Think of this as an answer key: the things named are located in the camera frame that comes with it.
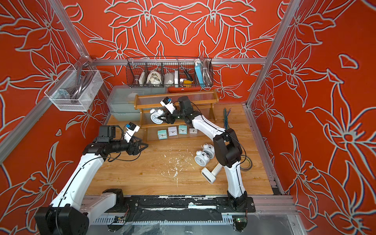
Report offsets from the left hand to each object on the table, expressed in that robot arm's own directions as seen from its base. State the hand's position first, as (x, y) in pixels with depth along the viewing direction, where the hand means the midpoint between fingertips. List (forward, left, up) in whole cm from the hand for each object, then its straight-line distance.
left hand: (143, 141), depth 76 cm
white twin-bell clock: (-3, -32, -11) cm, 34 cm away
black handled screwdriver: (+44, -22, +11) cm, 51 cm away
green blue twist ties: (+35, -51, -18) cm, 64 cm away
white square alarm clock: (+17, -12, -13) cm, 25 cm away
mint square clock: (+19, -19, -13) cm, 30 cm away
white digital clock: (-11, -36, -14) cm, 40 cm away
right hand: (+16, -5, +4) cm, 18 cm away
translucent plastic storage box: (+33, +25, -2) cm, 41 cm away
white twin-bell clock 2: (+3, -36, -10) cm, 38 cm away
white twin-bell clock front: (+16, -4, +4) cm, 17 cm away
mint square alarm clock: (+14, -6, -13) cm, 19 cm away
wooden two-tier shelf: (+22, -31, +10) cm, 39 cm away
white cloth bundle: (+37, 0, +14) cm, 40 cm away
